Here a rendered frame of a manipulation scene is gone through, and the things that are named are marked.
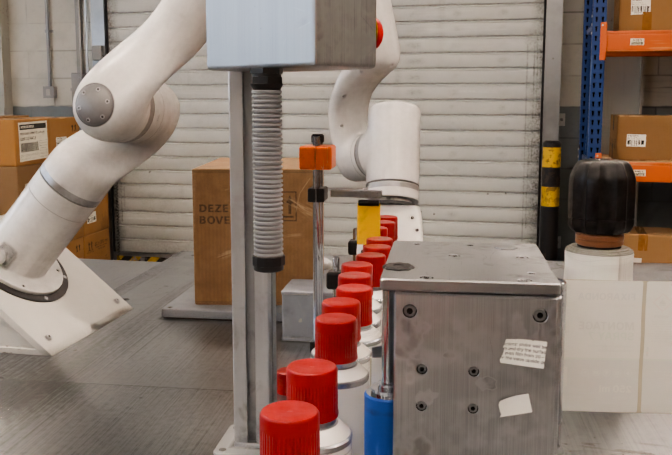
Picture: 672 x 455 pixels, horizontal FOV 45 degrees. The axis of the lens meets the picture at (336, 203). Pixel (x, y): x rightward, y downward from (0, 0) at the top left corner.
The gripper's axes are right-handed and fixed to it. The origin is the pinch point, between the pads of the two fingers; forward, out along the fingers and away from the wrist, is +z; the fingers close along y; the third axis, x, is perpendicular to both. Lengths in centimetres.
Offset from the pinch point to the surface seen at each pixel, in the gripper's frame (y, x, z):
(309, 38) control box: -5, -52, -20
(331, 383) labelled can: 1, -72, 12
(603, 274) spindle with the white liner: 27.8, -21.0, -2.5
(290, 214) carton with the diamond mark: -21.3, 26.9, -19.2
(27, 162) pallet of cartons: -216, 275, -96
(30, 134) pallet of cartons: -216, 274, -112
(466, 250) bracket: 10, -65, 2
